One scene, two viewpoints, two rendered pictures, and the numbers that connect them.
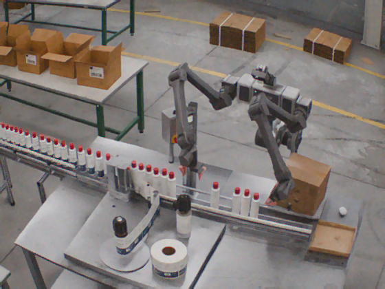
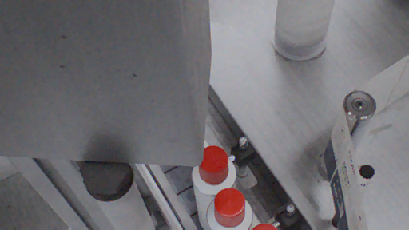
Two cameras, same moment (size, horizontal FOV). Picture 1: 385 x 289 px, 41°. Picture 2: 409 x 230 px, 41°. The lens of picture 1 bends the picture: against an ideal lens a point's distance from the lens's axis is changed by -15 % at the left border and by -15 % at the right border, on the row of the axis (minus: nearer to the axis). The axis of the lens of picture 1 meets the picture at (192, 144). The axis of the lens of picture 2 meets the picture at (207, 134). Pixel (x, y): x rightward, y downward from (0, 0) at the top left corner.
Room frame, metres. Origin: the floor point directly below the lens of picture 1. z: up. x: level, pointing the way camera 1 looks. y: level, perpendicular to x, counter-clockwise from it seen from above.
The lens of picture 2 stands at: (2.99, 0.28, 1.62)
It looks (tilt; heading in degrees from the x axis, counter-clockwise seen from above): 63 degrees down; 222
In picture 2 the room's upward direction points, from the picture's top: 5 degrees counter-clockwise
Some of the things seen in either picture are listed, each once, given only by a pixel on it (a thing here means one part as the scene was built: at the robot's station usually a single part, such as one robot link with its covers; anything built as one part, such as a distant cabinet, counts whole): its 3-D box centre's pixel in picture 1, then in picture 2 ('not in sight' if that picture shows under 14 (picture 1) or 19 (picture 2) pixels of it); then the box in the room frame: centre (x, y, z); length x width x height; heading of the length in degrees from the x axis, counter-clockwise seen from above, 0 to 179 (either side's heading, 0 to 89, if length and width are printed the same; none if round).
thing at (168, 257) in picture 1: (169, 259); not in sight; (2.19, 0.12, 0.95); 0.20 x 0.20 x 0.14
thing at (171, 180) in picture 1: (171, 186); (215, 192); (2.81, 0.12, 0.98); 0.05 x 0.05 x 0.20
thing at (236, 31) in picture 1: (238, 31); not in sight; (6.93, -0.59, 0.16); 0.65 x 0.54 x 0.32; 68
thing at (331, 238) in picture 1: (333, 238); not in sight; (2.42, -0.92, 0.85); 0.30 x 0.26 x 0.04; 69
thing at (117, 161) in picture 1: (119, 161); not in sight; (2.84, 0.44, 1.14); 0.14 x 0.11 x 0.01; 69
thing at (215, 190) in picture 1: (214, 195); not in sight; (2.72, -0.14, 0.98); 0.05 x 0.05 x 0.20
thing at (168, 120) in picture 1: (178, 124); (51, 13); (2.90, 0.08, 1.38); 0.17 x 0.10 x 0.19; 124
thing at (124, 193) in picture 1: (121, 177); not in sight; (2.85, 0.44, 1.01); 0.14 x 0.13 x 0.26; 69
